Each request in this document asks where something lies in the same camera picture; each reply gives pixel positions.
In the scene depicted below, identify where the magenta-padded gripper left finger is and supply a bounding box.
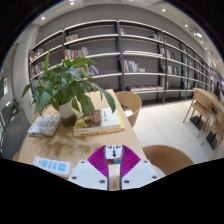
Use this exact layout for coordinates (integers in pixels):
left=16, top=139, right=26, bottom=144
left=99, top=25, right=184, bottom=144
left=67, top=144, right=109, bottom=191

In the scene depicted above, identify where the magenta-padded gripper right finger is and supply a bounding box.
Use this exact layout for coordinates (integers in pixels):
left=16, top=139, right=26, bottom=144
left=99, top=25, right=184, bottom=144
left=119, top=145, right=160, bottom=191

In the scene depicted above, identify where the small white charger block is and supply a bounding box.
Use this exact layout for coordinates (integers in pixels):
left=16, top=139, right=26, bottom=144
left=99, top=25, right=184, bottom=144
left=104, top=144, right=124, bottom=166

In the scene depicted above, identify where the round-backed wooden chair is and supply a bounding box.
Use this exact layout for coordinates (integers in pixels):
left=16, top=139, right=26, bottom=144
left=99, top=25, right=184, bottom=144
left=142, top=144, right=195, bottom=177
left=12, top=150, right=22, bottom=163
left=114, top=90, right=143, bottom=129

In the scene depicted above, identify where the yellow book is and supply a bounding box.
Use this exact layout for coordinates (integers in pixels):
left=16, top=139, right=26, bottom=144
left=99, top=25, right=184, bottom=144
left=73, top=117, right=126, bottom=137

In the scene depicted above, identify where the white power strip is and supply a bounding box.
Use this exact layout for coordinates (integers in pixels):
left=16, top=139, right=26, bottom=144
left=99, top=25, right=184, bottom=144
left=32, top=155, right=72, bottom=177

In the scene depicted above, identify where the picture cover white book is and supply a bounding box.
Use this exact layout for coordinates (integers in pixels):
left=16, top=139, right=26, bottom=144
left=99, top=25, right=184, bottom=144
left=73, top=107, right=122, bottom=132

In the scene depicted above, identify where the pale cover book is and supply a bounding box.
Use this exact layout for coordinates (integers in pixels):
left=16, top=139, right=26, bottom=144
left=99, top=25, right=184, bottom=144
left=27, top=114, right=62, bottom=138

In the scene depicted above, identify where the green potted plant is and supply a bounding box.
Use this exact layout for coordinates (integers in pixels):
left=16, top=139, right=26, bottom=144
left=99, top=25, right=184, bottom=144
left=21, top=49, right=117, bottom=128

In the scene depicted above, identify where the group of wooden slat chairs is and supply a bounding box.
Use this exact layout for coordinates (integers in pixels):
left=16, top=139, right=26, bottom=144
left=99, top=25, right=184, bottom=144
left=182, top=87, right=224, bottom=161

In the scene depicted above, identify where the leafy background potted plant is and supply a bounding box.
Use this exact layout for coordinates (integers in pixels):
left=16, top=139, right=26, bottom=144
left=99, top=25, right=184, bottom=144
left=8, top=97, right=22, bottom=114

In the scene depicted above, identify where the grey shelf unit with books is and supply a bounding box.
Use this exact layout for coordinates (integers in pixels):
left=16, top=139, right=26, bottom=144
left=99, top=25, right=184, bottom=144
left=28, top=19, right=224, bottom=104

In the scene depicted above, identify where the group of ceiling lights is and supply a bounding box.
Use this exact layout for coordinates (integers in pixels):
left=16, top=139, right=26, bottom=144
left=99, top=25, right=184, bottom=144
left=39, top=0, right=204, bottom=39

